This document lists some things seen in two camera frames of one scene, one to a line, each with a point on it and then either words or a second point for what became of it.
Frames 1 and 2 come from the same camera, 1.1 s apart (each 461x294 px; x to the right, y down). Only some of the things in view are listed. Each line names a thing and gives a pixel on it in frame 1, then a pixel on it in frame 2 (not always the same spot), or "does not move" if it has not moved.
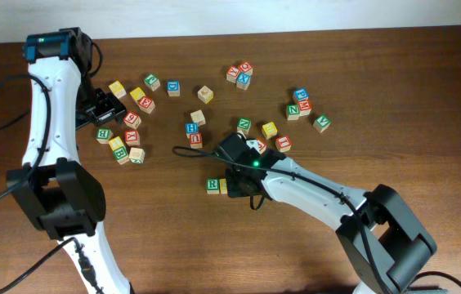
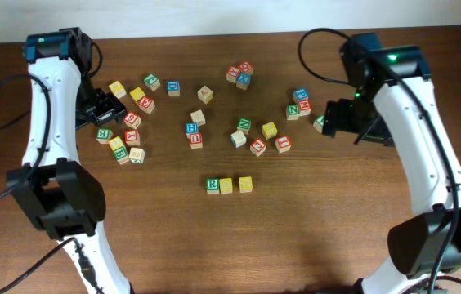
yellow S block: (223, 186) does not move
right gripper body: (235, 184) -> (352, 113)
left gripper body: (105, 109) does not move
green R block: (212, 185) does not move
